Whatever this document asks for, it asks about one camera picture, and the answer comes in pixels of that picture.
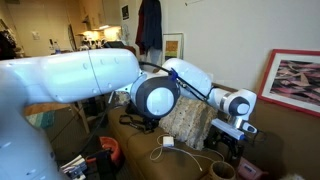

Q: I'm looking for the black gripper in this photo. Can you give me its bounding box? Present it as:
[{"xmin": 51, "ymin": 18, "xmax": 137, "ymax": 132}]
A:
[{"xmin": 204, "ymin": 128, "xmax": 247, "ymax": 163}]

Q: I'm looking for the round wicker basket bag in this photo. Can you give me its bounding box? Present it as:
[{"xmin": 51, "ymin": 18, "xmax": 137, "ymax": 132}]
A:
[{"xmin": 209, "ymin": 161, "xmax": 238, "ymax": 180}]

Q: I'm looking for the brown leather couch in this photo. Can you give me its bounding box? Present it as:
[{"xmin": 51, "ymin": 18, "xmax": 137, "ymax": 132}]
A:
[{"xmin": 106, "ymin": 83, "xmax": 320, "ymax": 180}]

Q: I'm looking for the orange round floor object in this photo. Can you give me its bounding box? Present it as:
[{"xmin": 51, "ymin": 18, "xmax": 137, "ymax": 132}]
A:
[{"xmin": 98, "ymin": 135, "xmax": 122, "ymax": 166}]

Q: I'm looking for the pink tissue packet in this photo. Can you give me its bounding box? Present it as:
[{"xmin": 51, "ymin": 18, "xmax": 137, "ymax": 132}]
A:
[{"xmin": 237, "ymin": 156, "xmax": 269, "ymax": 180}]

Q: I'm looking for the white shaggy pillow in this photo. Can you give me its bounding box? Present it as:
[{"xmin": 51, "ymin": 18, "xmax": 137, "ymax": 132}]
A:
[{"xmin": 158, "ymin": 96, "xmax": 219, "ymax": 151}]

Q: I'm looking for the white power adapter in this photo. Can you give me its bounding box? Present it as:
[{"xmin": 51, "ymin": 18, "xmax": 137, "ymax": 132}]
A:
[{"xmin": 162, "ymin": 135, "xmax": 175, "ymax": 148}]

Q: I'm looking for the white fluffy plush toy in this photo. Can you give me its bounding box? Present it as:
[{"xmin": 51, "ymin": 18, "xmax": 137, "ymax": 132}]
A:
[{"xmin": 279, "ymin": 173, "xmax": 306, "ymax": 180}]

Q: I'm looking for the red framed picture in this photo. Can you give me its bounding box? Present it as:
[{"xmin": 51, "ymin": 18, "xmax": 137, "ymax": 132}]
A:
[{"xmin": 257, "ymin": 49, "xmax": 320, "ymax": 118}]

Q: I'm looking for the small framed art print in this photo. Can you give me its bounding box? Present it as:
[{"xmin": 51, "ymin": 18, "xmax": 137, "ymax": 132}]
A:
[{"xmin": 162, "ymin": 32, "xmax": 185, "ymax": 64}]

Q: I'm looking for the floral patterned pillow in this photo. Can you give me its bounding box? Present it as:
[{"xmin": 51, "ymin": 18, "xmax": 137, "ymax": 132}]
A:
[{"xmin": 114, "ymin": 91, "xmax": 133, "ymax": 108}]

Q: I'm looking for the dark blue hanging jacket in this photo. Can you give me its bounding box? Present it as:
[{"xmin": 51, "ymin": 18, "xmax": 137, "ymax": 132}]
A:
[{"xmin": 141, "ymin": 0, "xmax": 164, "ymax": 56}]

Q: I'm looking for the red hanging garment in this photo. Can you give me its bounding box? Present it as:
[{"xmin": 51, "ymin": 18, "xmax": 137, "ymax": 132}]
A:
[{"xmin": 134, "ymin": 0, "xmax": 148, "ymax": 56}]

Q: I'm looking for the white box stack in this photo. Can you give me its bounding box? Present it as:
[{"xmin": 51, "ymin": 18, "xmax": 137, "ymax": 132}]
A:
[{"xmin": 59, "ymin": 154, "xmax": 88, "ymax": 180}]

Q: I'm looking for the dark woven rug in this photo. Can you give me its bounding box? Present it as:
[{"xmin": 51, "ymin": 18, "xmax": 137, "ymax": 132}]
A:
[{"xmin": 43, "ymin": 106, "xmax": 134, "ymax": 180}]

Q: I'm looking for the cream kitchen cabinet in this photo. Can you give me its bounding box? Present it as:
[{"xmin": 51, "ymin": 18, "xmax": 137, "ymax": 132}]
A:
[{"xmin": 78, "ymin": 0, "xmax": 123, "ymax": 31}]

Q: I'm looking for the teal rug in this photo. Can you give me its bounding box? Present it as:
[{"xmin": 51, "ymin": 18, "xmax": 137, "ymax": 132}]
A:
[{"xmin": 26, "ymin": 109, "xmax": 56, "ymax": 129}]

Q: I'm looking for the clear plastic bottle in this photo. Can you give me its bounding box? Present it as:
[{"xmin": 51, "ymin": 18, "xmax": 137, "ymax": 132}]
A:
[{"xmin": 53, "ymin": 39, "xmax": 63, "ymax": 56}]

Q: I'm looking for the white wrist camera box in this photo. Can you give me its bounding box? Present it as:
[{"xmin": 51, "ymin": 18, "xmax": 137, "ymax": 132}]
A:
[{"xmin": 210, "ymin": 118, "xmax": 247, "ymax": 141}]

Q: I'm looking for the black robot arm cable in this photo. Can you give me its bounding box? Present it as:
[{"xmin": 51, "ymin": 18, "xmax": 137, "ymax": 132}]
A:
[{"xmin": 138, "ymin": 60, "xmax": 214, "ymax": 103}]

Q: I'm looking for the white charger cable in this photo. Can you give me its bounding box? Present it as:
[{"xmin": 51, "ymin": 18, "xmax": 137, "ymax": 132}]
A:
[{"xmin": 149, "ymin": 133, "xmax": 226, "ymax": 173}]

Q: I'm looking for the black camera with strap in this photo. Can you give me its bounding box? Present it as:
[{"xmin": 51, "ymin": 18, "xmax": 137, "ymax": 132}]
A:
[{"xmin": 118, "ymin": 114, "xmax": 161, "ymax": 135}]

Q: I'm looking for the black case with red handle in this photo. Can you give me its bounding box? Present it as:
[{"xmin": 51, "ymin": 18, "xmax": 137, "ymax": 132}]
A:
[{"xmin": 84, "ymin": 148, "xmax": 118, "ymax": 180}]

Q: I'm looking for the black wall poster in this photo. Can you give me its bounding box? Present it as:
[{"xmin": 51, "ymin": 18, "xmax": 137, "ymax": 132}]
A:
[{"xmin": 121, "ymin": 4, "xmax": 130, "ymax": 21}]

